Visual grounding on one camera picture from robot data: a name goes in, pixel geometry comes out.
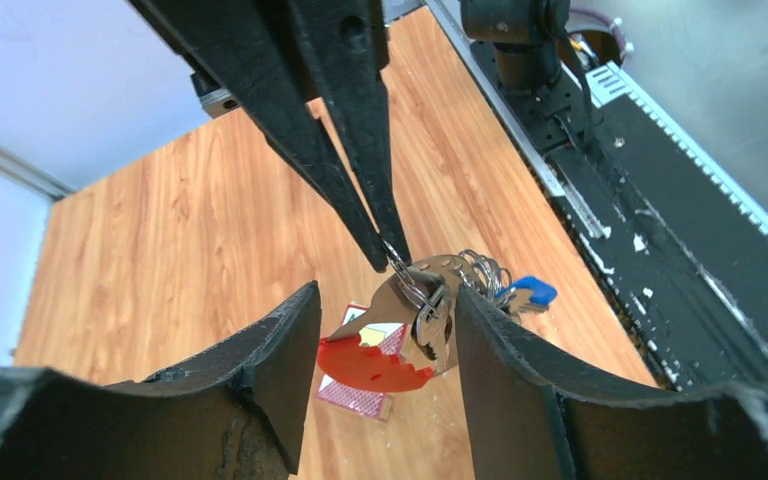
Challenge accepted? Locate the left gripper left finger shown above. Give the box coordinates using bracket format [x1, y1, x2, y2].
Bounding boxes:
[0, 281, 322, 479]

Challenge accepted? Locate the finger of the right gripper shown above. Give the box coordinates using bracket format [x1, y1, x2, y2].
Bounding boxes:
[251, 1, 411, 265]
[134, 1, 390, 272]

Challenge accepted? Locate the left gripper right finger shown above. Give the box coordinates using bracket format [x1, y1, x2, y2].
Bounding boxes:
[455, 288, 768, 479]

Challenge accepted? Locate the key with blue tag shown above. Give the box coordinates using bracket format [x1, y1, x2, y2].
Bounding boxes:
[494, 276, 558, 314]

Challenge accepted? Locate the metal key holder red handle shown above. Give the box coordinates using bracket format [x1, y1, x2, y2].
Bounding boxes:
[317, 249, 513, 393]

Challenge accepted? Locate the pink card packet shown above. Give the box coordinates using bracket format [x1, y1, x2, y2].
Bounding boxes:
[316, 323, 406, 421]

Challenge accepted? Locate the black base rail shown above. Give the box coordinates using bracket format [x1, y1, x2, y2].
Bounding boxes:
[429, 1, 768, 392]

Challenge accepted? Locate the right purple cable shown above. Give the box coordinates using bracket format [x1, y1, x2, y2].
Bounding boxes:
[566, 6, 636, 68]

